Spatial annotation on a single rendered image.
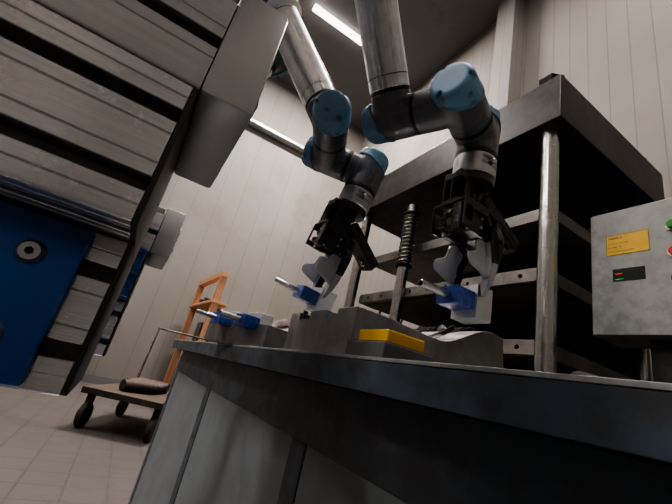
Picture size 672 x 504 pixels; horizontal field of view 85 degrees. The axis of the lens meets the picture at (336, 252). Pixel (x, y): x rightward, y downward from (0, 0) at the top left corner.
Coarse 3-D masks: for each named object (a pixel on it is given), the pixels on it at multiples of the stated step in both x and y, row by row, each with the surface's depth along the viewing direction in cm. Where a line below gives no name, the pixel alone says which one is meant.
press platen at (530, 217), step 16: (512, 224) 144; (528, 224) 139; (560, 224) 134; (576, 224) 139; (432, 240) 182; (528, 240) 150; (560, 240) 145; (576, 240) 142; (384, 256) 213; (416, 256) 193; (432, 256) 189; (512, 256) 168; (528, 256) 164; (560, 256) 157; (576, 256) 154; (416, 272) 217; (432, 272) 210; (560, 272) 172; (576, 272) 168
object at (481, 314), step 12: (432, 288) 55; (444, 288) 57; (456, 288) 55; (468, 288) 58; (444, 300) 56; (456, 300) 54; (468, 300) 56; (480, 300) 57; (456, 312) 59; (468, 312) 57; (480, 312) 56
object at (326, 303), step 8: (280, 280) 73; (288, 288) 74; (296, 288) 75; (304, 288) 74; (320, 288) 77; (296, 296) 75; (304, 296) 74; (312, 296) 75; (320, 296) 75; (328, 296) 76; (336, 296) 77; (312, 304) 75; (320, 304) 75; (328, 304) 76
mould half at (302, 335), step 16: (304, 320) 75; (320, 320) 69; (336, 320) 64; (352, 320) 59; (368, 320) 60; (384, 320) 62; (288, 336) 79; (304, 336) 72; (320, 336) 67; (336, 336) 62; (352, 336) 58; (416, 336) 65; (448, 336) 75; (464, 336) 72; (480, 336) 74; (496, 336) 76; (336, 352) 60; (432, 352) 66; (448, 352) 68; (464, 352) 70; (480, 352) 73; (496, 352) 75
